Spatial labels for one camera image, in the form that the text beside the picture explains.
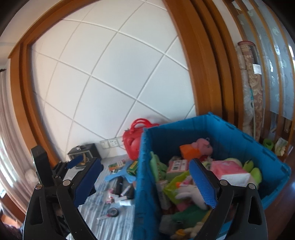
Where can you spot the red white ointment tube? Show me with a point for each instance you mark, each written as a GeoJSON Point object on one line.
{"type": "Point", "coordinates": [103, 217]}

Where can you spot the black electrical tape roll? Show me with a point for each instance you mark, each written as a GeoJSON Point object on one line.
{"type": "Point", "coordinates": [112, 212]}

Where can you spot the red bear toy suitcase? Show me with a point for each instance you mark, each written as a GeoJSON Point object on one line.
{"type": "Point", "coordinates": [131, 137]}

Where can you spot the white plush toy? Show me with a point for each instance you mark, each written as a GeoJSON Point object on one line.
{"type": "Point", "coordinates": [191, 191]}

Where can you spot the blue plastic storage crate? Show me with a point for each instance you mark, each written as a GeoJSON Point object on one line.
{"type": "Point", "coordinates": [227, 141]}

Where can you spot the green medicine box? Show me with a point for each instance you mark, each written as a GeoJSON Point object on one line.
{"type": "Point", "coordinates": [132, 169]}

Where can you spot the white wall socket panel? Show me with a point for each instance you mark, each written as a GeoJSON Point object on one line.
{"type": "Point", "coordinates": [112, 143]}

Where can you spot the pink tissue pack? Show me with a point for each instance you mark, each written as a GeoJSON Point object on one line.
{"type": "Point", "coordinates": [231, 172]}

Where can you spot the pink pig plush toy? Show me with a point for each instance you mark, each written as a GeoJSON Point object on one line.
{"type": "Point", "coordinates": [196, 149]}

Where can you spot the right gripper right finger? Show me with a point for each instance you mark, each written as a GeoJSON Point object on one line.
{"type": "Point", "coordinates": [249, 221]}

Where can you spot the green plush toy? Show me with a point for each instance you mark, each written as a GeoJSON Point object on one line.
{"type": "Point", "coordinates": [158, 168]}

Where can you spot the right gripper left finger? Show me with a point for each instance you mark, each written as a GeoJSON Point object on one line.
{"type": "Point", "coordinates": [53, 210]}

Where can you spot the black gift box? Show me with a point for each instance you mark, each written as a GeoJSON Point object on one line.
{"type": "Point", "coordinates": [82, 154]}

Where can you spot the black cylinder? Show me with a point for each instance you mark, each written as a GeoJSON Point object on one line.
{"type": "Point", "coordinates": [118, 186]}

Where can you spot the orange green white carton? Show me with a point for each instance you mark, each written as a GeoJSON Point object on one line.
{"type": "Point", "coordinates": [115, 167]}

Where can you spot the black rectangular block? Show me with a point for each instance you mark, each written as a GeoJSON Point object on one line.
{"type": "Point", "coordinates": [130, 193]}

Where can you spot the rolled patterned carpet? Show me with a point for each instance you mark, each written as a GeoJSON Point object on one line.
{"type": "Point", "coordinates": [250, 68]}

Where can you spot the pink toy cash register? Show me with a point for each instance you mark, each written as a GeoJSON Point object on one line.
{"type": "Point", "coordinates": [177, 166]}

